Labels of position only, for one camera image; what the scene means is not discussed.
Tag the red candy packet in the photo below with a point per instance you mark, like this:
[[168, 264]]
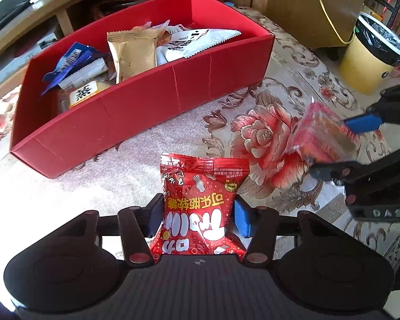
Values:
[[193, 206]]

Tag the wooden television stand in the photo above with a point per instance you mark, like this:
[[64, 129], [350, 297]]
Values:
[[63, 21]]

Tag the silver media player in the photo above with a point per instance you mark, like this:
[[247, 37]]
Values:
[[20, 60]]

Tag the steamed cake clear packet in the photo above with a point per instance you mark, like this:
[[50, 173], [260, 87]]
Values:
[[83, 93]]

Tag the white packet black print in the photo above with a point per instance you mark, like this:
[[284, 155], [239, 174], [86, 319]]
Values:
[[193, 43]]

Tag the gold snack packet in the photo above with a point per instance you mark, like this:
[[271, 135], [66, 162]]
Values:
[[133, 53]]

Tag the pink clear snack packet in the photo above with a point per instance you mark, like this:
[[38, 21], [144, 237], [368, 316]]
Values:
[[320, 136]]

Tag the yellow trash bin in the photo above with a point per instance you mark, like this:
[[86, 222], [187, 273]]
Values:
[[363, 70]]

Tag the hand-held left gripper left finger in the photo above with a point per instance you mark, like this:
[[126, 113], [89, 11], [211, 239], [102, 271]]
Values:
[[155, 216]]

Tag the brown cardboard box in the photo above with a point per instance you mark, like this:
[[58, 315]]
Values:
[[296, 13]]

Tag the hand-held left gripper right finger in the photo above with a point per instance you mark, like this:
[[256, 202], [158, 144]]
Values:
[[245, 218]]

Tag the blue foil packet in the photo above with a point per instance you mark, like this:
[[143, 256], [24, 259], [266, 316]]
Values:
[[75, 58]]

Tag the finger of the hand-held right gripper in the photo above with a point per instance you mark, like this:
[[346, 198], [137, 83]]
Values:
[[363, 124], [340, 171]]

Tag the red cardboard box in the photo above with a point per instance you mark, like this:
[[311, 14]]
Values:
[[136, 113]]

